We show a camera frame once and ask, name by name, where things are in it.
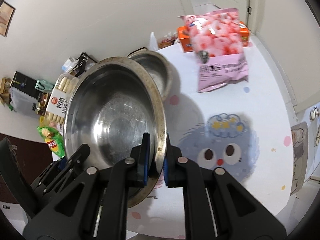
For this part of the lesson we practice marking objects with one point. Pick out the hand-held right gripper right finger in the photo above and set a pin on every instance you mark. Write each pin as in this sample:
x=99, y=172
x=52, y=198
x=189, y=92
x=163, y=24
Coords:
x=166, y=172

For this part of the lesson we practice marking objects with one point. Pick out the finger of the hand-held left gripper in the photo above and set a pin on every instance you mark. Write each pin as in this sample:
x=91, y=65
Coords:
x=81, y=152
x=47, y=180

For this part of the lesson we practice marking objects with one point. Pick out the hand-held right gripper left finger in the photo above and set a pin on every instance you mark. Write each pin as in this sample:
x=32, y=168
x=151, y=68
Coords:
x=145, y=160

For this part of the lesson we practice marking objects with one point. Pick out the large steel bowl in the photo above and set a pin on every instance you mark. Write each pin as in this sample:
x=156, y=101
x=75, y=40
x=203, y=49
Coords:
x=107, y=120

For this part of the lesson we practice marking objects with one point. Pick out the medium steel bowl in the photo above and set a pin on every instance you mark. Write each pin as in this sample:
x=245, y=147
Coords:
x=156, y=72

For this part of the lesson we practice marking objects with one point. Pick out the dark brown cabinet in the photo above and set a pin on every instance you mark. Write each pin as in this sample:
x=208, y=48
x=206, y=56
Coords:
x=30, y=152

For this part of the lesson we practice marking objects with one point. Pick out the green potato chips bag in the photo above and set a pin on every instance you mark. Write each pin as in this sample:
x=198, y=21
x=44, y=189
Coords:
x=53, y=143

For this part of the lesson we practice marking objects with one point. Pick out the biscuit box with white sleeve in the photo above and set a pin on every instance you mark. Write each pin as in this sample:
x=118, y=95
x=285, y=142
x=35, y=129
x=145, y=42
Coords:
x=58, y=102

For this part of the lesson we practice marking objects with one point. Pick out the brown glass bottle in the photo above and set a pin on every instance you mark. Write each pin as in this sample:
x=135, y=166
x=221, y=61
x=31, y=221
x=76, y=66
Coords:
x=41, y=103

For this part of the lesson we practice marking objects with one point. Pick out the teal plastic holder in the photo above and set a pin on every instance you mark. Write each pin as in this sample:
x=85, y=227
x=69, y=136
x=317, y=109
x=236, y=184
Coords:
x=43, y=85

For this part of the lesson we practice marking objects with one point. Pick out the black white corrugated box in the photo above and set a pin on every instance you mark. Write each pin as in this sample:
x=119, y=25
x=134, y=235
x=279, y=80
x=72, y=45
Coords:
x=22, y=82

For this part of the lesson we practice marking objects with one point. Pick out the black metal rack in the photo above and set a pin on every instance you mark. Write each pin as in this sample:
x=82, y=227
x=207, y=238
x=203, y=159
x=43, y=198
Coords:
x=82, y=60

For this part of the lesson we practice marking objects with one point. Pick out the metal binder clip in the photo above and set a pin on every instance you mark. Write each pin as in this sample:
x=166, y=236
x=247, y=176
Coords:
x=203, y=56

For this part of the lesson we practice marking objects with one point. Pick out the cartoon printed tablecloth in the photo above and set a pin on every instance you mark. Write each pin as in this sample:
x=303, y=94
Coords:
x=262, y=100

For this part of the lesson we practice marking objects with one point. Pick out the clear plastic food bag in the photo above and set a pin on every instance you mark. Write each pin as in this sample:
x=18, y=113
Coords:
x=166, y=41

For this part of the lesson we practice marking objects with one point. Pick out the orange carton box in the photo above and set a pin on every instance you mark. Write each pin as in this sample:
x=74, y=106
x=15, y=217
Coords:
x=183, y=41

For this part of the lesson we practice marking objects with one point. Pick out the cartoon floor mat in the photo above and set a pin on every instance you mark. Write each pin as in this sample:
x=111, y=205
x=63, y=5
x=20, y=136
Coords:
x=300, y=155

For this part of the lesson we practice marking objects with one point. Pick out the pink snack bag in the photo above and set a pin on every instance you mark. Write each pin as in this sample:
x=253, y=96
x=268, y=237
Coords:
x=220, y=42

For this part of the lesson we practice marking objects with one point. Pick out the framed wall picture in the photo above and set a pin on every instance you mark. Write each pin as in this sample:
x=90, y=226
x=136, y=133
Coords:
x=6, y=20

